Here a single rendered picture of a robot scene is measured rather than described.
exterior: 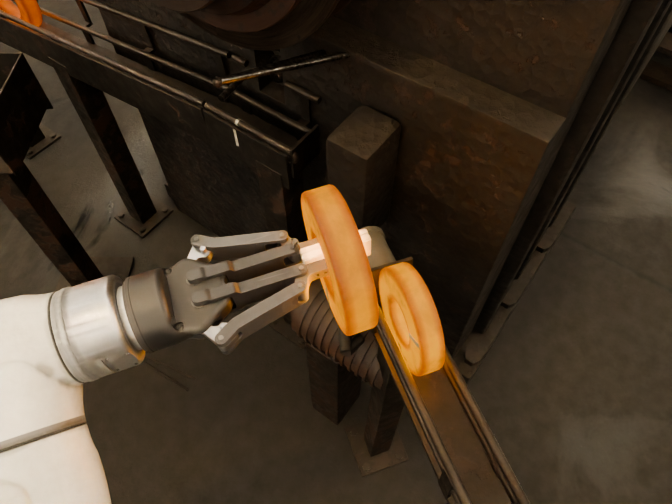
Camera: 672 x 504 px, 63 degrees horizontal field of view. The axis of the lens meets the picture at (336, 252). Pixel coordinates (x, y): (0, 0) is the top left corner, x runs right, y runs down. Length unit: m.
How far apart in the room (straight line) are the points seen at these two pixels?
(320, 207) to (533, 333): 1.17
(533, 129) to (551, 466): 0.94
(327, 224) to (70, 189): 1.56
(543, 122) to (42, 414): 0.66
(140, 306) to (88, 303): 0.04
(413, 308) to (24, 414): 0.42
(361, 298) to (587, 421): 1.13
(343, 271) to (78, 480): 0.29
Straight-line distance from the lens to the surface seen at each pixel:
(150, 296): 0.52
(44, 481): 0.54
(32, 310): 0.55
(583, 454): 1.54
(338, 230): 0.49
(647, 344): 1.73
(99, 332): 0.52
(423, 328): 0.69
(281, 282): 0.53
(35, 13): 1.48
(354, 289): 0.49
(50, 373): 0.54
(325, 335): 0.96
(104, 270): 1.74
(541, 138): 0.77
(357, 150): 0.81
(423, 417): 0.72
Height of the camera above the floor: 1.38
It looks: 57 degrees down
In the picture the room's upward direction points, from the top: straight up
